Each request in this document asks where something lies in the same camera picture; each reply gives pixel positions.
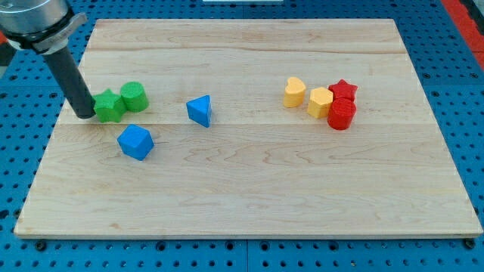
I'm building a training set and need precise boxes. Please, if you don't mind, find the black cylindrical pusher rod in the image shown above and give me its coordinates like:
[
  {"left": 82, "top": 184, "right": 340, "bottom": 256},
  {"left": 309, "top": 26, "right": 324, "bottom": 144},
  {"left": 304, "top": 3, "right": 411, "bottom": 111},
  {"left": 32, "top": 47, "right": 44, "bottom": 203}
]
[{"left": 42, "top": 47, "right": 95, "bottom": 119}]

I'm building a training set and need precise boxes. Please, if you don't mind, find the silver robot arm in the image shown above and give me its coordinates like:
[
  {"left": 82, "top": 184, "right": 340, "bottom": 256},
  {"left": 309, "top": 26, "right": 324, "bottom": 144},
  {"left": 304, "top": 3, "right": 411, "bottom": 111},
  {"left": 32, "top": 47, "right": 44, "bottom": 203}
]
[{"left": 1, "top": 0, "right": 95, "bottom": 119}]

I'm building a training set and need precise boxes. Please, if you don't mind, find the green star block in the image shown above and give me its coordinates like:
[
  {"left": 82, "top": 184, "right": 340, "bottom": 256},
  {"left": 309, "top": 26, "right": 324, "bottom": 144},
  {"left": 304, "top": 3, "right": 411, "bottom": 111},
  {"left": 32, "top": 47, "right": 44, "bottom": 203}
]
[{"left": 93, "top": 88, "right": 127, "bottom": 122}]

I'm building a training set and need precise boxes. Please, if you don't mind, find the blue cube block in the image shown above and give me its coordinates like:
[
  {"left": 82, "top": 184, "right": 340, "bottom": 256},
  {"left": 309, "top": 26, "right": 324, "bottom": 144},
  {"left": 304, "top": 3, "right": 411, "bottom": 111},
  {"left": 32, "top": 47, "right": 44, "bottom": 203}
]
[{"left": 116, "top": 124, "right": 154, "bottom": 161}]

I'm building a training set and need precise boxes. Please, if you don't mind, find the red star block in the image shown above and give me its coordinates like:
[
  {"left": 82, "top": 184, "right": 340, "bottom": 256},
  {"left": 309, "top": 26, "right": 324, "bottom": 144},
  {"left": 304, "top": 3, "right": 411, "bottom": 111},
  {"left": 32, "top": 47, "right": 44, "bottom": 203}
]
[{"left": 328, "top": 79, "right": 358, "bottom": 102}]

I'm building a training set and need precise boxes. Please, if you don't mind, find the green cylinder block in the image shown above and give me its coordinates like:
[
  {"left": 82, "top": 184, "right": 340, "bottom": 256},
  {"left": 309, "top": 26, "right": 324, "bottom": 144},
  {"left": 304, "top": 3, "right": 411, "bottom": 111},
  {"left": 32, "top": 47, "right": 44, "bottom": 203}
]
[{"left": 120, "top": 82, "right": 149, "bottom": 113}]

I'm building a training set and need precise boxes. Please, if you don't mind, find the blue triangle block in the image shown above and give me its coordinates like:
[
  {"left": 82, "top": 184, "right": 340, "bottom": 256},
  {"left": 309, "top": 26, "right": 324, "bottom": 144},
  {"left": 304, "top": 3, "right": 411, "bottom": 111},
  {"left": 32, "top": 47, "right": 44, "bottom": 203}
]
[{"left": 186, "top": 95, "right": 212, "bottom": 128}]

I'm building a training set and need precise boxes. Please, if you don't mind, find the light wooden board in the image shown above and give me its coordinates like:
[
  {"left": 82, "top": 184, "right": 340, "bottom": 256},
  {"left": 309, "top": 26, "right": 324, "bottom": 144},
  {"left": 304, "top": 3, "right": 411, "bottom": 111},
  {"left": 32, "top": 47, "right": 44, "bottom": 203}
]
[{"left": 14, "top": 19, "right": 482, "bottom": 240}]

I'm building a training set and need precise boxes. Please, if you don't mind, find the yellow heart block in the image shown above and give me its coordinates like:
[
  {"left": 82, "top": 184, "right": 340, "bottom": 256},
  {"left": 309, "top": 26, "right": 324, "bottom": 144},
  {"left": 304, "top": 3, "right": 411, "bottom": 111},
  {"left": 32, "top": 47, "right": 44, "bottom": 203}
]
[{"left": 283, "top": 77, "right": 306, "bottom": 108}]

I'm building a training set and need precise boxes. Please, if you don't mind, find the yellow hexagon block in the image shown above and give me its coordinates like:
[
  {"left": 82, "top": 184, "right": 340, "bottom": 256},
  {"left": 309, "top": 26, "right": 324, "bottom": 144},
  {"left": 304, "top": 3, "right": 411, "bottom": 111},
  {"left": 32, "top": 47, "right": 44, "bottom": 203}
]
[{"left": 307, "top": 87, "right": 334, "bottom": 119}]

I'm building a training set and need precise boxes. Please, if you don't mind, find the red cylinder block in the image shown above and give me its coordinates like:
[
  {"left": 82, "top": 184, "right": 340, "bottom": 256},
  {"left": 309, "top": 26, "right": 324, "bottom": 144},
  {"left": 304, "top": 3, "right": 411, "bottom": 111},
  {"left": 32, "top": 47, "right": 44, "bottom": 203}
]
[{"left": 327, "top": 98, "right": 356, "bottom": 130}]

